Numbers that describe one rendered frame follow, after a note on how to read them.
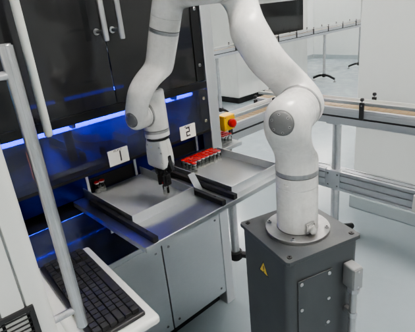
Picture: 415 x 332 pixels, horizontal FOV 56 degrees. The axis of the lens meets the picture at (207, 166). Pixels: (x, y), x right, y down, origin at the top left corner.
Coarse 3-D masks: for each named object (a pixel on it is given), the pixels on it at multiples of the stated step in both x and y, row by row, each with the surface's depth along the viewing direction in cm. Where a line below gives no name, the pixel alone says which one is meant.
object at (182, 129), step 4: (188, 124) 167; (192, 124) 168; (180, 128) 164; (184, 128) 166; (192, 128) 169; (180, 132) 165; (184, 132) 166; (188, 132) 168; (192, 132) 169; (180, 136) 165; (184, 136) 167; (188, 136) 168; (192, 136) 170
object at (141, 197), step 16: (144, 176) 162; (112, 192) 150; (128, 192) 149; (144, 192) 148; (160, 192) 146; (176, 192) 145; (192, 192) 141; (112, 208) 134; (128, 208) 137; (144, 208) 136; (160, 208) 132
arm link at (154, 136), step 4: (168, 128) 131; (144, 132) 130; (148, 132) 128; (152, 132) 128; (156, 132) 128; (160, 132) 128; (164, 132) 129; (168, 132) 131; (148, 136) 129; (152, 136) 128; (156, 136) 128; (160, 136) 128; (164, 136) 129
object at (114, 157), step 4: (120, 148) 146; (124, 148) 148; (108, 152) 143; (112, 152) 144; (116, 152) 146; (124, 152) 148; (108, 156) 144; (112, 156) 145; (116, 156) 146; (124, 156) 148; (128, 156) 150; (112, 160) 145; (116, 160) 146; (120, 160) 147; (124, 160) 149; (128, 160) 150; (112, 164) 146; (116, 164) 147
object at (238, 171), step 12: (228, 156) 173; (240, 156) 167; (180, 168) 158; (204, 168) 164; (216, 168) 163; (228, 168) 162; (240, 168) 160; (252, 168) 159; (264, 168) 158; (204, 180) 148; (216, 180) 143; (228, 180) 150; (240, 180) 149; (252, 180) 145
